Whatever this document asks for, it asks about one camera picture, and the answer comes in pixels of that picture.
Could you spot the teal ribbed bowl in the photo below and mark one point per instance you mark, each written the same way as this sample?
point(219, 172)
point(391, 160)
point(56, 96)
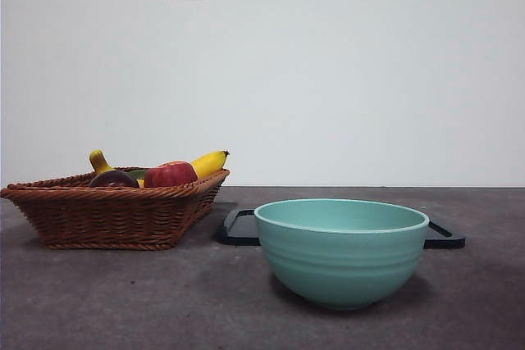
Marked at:
point(340, 268)

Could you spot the dark purple plum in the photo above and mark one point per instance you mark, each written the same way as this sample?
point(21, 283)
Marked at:
point(114, 180)

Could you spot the yellow banana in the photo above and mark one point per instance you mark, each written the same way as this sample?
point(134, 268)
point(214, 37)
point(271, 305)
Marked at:
point(208, 163)

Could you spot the red apple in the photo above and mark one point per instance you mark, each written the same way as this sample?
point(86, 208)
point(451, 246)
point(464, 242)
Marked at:
point(169, 174)

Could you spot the green fruit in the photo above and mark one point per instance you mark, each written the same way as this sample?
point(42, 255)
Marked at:
point(138, 172)

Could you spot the brown wicker basket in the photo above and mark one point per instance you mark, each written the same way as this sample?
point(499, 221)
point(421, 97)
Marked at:
point(110, 219)

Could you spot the black rectangular tray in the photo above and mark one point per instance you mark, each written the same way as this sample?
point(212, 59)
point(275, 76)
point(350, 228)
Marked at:
point(444, 239)

